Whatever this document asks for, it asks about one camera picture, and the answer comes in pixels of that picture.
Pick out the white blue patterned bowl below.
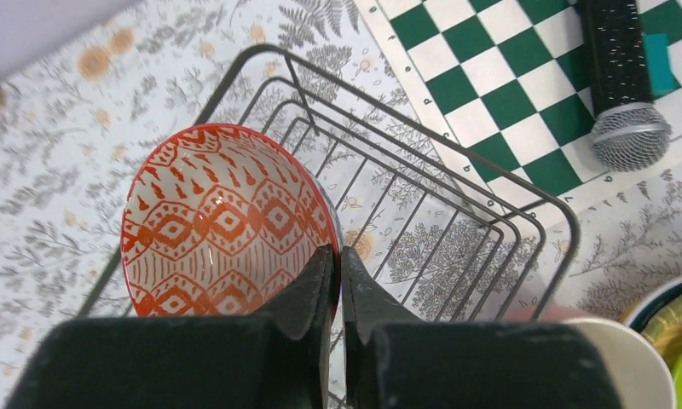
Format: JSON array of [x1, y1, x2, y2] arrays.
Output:
[[120, 124, 343, 316]]

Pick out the green white chessboard mat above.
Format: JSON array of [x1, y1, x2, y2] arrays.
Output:
[[358, 0, 682, 212]]

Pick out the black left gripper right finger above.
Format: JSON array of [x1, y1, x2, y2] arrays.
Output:
[[340, 247, 622, 408]]

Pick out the teal rectangular block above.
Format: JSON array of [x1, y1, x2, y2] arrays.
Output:
[[643, 33, 678, 98]]

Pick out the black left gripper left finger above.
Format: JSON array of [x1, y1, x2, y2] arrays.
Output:
[[7, 245, 334, 408]]

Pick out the black wire dish rack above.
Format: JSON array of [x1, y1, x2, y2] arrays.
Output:
[[78, 43, 581, 409]]

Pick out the woven bamboo tray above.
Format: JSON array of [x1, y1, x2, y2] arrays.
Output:
[[641, 295, 682, 369]]

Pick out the pink ceramic mug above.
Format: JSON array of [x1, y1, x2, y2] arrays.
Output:
[[495, 304, 678, 408]]

